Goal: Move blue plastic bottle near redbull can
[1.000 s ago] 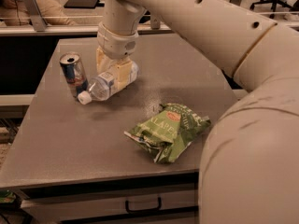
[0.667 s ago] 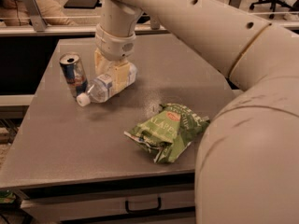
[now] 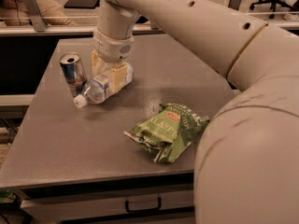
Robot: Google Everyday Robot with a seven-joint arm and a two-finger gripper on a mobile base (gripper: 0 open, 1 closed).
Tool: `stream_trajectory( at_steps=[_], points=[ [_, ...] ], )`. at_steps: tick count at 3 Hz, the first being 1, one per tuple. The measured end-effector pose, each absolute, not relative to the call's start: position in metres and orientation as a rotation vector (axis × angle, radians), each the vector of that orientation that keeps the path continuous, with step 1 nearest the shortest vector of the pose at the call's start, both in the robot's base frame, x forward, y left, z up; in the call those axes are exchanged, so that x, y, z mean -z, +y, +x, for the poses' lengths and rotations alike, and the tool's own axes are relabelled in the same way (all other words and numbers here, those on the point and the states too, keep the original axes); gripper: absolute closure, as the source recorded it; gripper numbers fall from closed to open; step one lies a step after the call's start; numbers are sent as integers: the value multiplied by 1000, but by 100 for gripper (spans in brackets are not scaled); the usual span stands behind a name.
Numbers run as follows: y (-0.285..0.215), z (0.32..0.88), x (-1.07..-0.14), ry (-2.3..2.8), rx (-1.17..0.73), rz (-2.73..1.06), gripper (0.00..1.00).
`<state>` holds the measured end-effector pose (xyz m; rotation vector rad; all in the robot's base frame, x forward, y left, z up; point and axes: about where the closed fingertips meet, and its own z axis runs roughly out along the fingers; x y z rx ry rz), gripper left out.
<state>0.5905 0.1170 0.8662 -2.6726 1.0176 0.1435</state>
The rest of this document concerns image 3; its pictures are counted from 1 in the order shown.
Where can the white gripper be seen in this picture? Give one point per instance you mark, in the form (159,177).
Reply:
(112,49)

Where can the clear plastic water bottle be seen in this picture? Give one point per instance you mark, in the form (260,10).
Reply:
(98,89)

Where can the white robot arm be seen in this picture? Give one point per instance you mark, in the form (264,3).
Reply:
(246,167)

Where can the redbull can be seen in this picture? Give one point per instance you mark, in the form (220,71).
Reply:
(74,72)

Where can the dark desk with stand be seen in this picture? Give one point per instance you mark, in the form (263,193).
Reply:
(84,4)

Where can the green jalapeno chip bag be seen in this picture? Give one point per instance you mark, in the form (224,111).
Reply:
(169,133)

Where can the person in beige sweater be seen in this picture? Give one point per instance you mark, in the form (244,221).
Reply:
(15,13)

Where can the grey cabinet drawer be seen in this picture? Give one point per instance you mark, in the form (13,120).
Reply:
(105,204)

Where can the left metal bracket post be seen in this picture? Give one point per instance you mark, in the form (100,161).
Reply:
(36,18)

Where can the black drawer handle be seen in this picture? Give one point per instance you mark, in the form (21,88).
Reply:
(138,206)

